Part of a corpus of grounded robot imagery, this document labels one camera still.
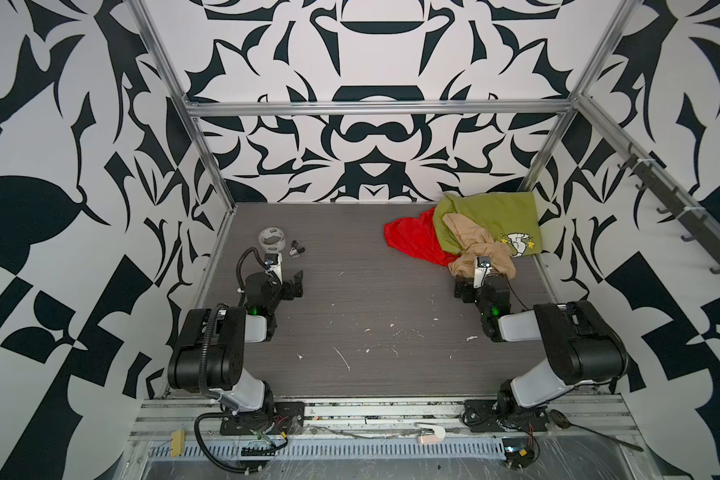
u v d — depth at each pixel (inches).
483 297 30.5
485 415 28.7
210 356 16.9
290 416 29.1
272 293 31.6
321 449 28.0
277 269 32.6
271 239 42.6
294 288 34.0
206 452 26.8
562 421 28.6
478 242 39.9
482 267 32.7
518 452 28.0
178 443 27.5
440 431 28.1
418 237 41.7
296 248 41.6
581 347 18.2
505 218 43.7
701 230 21.6
